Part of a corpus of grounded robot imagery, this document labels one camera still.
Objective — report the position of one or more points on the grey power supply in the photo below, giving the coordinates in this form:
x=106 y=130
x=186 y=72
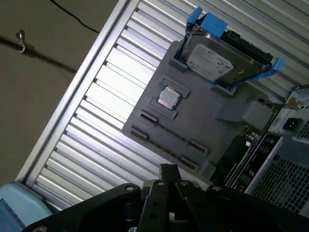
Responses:
x=293 y=124

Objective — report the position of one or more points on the pale blue teach pendant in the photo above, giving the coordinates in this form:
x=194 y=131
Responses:
x=21 y=205

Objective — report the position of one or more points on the green graphics card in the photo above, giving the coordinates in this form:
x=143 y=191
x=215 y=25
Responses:
x=229 y=157

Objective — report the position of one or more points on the black PC case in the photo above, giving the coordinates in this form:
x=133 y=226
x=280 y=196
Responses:
x=299 y=95

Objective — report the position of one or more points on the metal hook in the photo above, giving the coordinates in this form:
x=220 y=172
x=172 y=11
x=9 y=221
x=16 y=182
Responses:
x=21 y=33

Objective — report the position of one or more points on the silver CPU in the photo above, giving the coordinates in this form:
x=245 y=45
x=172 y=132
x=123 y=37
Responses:
x=169 y=97

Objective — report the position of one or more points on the hard disk in blue carrier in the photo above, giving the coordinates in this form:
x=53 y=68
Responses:
x=212 y=58

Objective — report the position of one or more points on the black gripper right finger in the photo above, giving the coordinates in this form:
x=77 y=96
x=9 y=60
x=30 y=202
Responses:
x=241 y=210

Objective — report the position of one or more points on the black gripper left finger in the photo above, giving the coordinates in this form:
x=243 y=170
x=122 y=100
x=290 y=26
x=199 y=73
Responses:
x=96 y=212

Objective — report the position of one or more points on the grey parts rack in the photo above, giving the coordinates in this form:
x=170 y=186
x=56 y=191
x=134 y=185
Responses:
x=205 y=116

